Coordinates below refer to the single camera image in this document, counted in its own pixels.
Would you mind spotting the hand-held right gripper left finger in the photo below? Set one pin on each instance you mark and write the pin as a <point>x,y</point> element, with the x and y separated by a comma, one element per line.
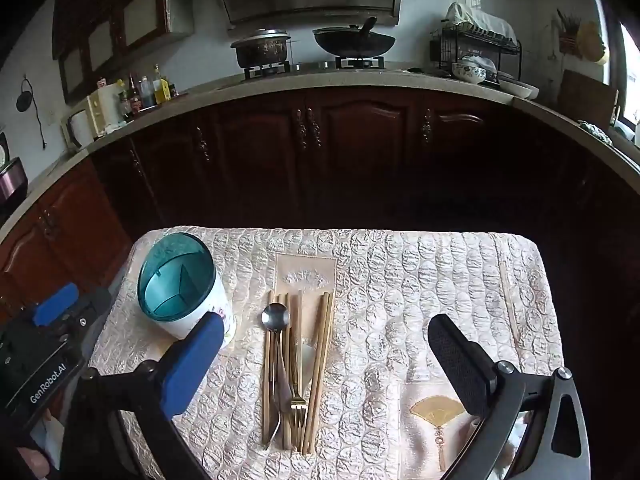
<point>195,360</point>

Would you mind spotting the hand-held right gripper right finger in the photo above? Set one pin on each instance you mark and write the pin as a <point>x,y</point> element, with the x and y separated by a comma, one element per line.
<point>460,365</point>

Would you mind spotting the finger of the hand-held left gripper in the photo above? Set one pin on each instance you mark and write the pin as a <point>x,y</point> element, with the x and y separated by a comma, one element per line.
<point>94,315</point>
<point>55,305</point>

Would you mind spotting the white and teal utensil holder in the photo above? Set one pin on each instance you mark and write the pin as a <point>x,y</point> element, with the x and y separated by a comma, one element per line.
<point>172,280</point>

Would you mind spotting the silver metal spoon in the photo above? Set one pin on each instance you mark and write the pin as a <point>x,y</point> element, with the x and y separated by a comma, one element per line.
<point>275,316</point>

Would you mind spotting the white ceramic spoon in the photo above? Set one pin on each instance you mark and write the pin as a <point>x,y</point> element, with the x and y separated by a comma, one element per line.
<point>306,360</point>

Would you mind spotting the gold metal fork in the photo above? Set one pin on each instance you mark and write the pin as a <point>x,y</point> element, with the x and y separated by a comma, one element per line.
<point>298,410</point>

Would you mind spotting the bundle of wooden chopsticks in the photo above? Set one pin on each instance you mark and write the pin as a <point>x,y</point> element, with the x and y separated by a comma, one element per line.
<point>320,340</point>

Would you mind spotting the beige quilted tablecloth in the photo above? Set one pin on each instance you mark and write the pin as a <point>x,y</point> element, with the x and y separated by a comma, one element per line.
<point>390,300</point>

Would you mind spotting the rice cooker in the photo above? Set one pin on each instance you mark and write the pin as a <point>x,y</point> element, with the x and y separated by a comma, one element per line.
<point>12,180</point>

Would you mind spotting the cream microwave oven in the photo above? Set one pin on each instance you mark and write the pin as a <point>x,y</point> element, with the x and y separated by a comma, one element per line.
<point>82,122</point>

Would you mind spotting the white paper towel roll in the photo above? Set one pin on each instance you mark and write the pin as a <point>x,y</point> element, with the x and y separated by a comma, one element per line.
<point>111,105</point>

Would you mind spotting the green bottle with yellow cap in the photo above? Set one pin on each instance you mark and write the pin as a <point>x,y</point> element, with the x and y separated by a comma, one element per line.
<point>123,102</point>

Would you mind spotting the red label sauce bottle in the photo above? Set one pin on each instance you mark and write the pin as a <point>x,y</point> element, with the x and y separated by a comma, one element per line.
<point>135,97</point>

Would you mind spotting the dark wooden lower cabinets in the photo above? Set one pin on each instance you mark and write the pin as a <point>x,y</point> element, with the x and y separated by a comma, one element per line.
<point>350,160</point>

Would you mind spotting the yellow cooking oil bottle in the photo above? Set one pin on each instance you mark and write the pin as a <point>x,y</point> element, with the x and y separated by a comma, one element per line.
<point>160,87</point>

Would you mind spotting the small dark bottle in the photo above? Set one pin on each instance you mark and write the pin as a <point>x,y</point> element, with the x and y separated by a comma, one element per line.
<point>173,91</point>

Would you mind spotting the stone kitchen countertop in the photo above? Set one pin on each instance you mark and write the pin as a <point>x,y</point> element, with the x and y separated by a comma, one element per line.
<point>210,85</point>

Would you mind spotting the patterned rag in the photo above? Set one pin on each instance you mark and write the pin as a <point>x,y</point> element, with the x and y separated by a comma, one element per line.
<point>595,129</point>

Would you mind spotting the white shallow dish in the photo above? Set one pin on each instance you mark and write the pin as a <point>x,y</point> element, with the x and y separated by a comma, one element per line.
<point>520,90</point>

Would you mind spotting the patterned ceramic bowl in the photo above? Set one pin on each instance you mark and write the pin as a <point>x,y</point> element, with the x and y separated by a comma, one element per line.
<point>469,72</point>

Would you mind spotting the wooden cutting board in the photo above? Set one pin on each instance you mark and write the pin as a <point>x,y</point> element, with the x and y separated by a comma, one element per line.
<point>585,97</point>

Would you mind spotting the dark cooking pot with lid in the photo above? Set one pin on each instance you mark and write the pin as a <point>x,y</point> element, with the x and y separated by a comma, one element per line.
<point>262,50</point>

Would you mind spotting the gas stove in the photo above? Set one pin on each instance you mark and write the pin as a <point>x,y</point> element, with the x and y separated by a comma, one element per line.
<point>310,66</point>

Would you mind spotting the window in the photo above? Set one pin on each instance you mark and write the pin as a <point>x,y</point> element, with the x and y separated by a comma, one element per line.
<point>630,75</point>

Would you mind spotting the black wok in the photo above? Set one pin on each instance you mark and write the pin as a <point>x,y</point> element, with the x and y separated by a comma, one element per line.
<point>355,42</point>

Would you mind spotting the white cloth on dish rack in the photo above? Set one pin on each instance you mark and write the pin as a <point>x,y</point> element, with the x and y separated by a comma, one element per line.
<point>480,20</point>

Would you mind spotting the round straw pot mat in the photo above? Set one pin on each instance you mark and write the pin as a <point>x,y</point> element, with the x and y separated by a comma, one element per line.
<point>592,42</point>

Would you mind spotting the wall cabinet with glass doors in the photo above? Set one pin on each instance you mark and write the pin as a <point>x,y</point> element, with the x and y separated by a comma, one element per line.
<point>115,20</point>

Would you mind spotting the wall basket with sticks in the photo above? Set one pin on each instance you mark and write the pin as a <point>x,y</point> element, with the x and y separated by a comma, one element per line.
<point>567,35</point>

